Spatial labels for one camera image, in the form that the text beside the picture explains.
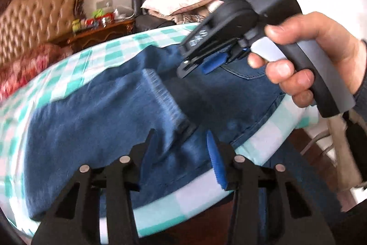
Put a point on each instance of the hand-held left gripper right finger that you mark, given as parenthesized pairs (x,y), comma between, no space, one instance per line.
(216,164)

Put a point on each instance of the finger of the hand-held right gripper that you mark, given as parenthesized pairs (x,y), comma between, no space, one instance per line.
(215,64)
(238,52)

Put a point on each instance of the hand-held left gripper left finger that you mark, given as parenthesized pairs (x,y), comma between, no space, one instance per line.
(149,153)

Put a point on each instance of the blue denim pants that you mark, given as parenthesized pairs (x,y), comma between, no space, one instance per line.
(100,118)

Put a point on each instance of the person's right hand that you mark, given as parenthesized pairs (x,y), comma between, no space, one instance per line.
(335,38)

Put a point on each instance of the small pink pillow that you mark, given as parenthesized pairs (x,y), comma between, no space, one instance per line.
(213,7)

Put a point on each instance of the brown patterned blanket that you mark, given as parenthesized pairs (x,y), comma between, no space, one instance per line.
(186,18)

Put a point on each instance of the white plastic container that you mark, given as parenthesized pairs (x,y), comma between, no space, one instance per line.
(124,12)

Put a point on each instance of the carved wooden nightstand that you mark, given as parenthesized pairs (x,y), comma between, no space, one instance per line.
(100,32)

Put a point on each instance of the red snack packet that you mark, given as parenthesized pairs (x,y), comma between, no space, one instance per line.
(97,21)

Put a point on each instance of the green snack packet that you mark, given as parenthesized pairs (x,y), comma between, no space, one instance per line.
(97,13)

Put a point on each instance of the beige cloth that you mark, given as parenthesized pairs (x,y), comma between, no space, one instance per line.
(347,147)

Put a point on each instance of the green checkered cloth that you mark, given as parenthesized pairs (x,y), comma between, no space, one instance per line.
(17,124)

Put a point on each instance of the yellow green can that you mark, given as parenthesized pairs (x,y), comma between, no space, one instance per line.
(76,26)

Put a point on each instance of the red printed blanket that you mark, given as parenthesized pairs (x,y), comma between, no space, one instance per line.
(23,72)

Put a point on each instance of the tufted brown headboard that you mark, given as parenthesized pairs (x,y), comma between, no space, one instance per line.
(34,21)

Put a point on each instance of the wall socket plate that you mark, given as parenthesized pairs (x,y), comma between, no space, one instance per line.
(104,3)

